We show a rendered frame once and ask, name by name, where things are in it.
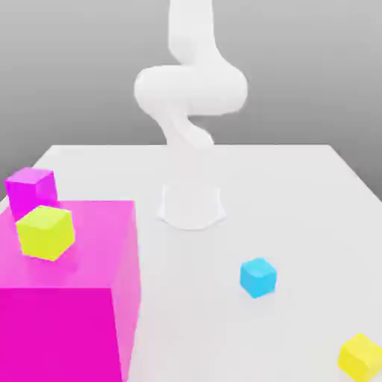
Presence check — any small purple cube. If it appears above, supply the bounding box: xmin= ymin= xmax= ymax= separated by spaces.
xmin=4 ymin=166 xmax=59 ymax=222

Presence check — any small blue cube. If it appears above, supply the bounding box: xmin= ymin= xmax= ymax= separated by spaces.
xmin=239 ymin=257 xmax=278 ymax=300

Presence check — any large pink box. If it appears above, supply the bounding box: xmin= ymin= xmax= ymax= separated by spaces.
xmin=0 ymin=198 xmax=142 ymax=382

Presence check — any small lime cube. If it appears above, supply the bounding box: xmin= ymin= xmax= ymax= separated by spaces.
xmin=15 ymin=204 xmax=76 ymax=263

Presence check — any small yellow cube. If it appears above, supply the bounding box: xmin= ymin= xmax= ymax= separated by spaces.
xmin=336 ymin=333 xmax=382 ymax=382

